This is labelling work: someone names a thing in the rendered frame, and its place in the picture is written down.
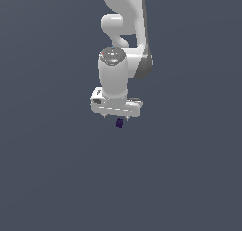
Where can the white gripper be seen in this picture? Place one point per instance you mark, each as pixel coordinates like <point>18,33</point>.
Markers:
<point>115,107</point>

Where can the small dark purple object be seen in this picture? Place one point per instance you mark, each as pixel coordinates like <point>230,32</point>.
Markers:
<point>119,123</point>

